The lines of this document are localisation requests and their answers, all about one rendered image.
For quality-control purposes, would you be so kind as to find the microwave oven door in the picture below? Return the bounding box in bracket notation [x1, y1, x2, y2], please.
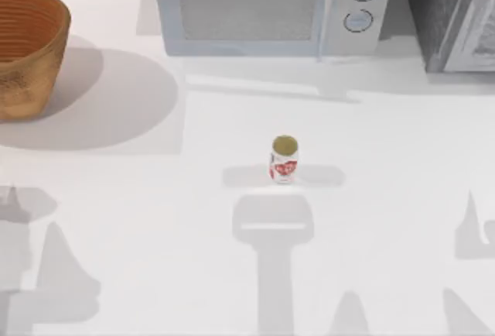
[151, 0, 336, 58]

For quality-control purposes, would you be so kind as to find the red and white can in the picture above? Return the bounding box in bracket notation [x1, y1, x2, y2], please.
[268, 135, 299, 185]

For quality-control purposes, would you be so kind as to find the brown woven basket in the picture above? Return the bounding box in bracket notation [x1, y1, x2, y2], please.
[0, 0, 73, 122]

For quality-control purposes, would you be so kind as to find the pale microwave oven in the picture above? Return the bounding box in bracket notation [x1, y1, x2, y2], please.
[150, 0, 398, 63]

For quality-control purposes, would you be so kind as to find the microwave door handle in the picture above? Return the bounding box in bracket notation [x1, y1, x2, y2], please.
[317, 0, 335, 63]

